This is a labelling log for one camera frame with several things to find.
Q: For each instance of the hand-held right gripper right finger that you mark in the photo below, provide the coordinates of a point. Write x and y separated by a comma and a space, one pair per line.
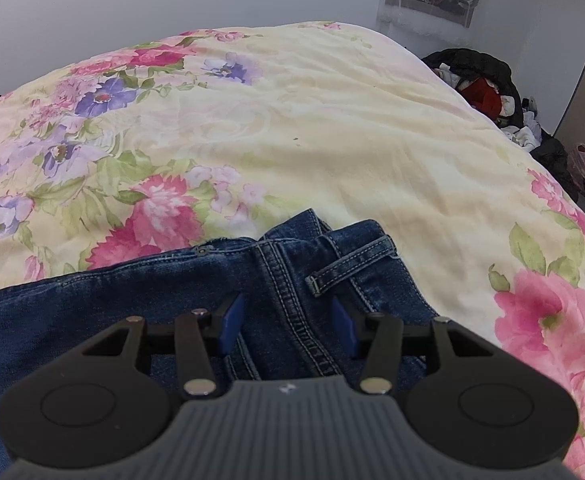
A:
343, 327

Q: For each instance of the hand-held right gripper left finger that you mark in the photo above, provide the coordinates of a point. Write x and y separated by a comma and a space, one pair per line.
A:
232, 322

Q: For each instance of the blue denim pants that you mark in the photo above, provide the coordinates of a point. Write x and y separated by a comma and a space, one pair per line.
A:
292, 280

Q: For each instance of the floral yellow bed blanket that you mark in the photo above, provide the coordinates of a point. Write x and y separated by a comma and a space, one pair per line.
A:
352, 160

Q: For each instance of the white cloth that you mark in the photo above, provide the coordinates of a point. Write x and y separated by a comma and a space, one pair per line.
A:
522, 136

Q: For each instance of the red cloth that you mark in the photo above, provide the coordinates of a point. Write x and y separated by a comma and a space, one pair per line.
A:
484, 95

